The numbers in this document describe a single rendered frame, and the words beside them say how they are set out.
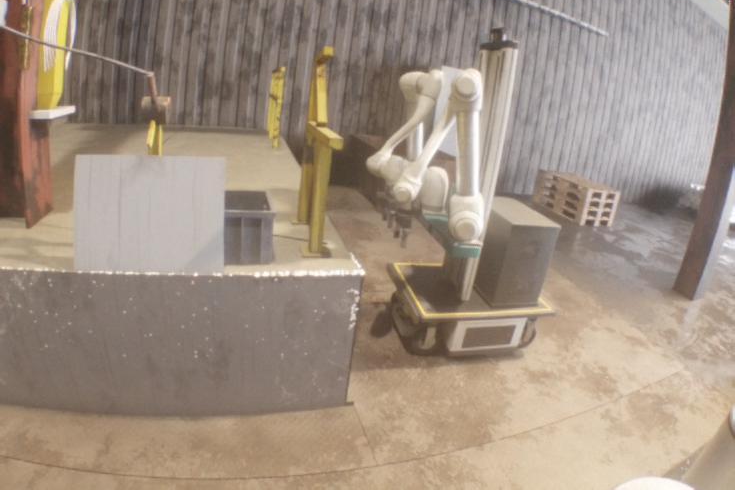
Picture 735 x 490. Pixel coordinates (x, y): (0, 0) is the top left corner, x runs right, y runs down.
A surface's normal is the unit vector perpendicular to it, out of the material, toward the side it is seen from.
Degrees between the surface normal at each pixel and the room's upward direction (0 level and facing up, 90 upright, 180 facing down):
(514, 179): 90
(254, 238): 90
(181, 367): 90
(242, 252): 90
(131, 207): 72
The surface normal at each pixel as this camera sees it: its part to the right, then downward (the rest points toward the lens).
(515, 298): 0.19, 0.32
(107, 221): 0.34, 0.01
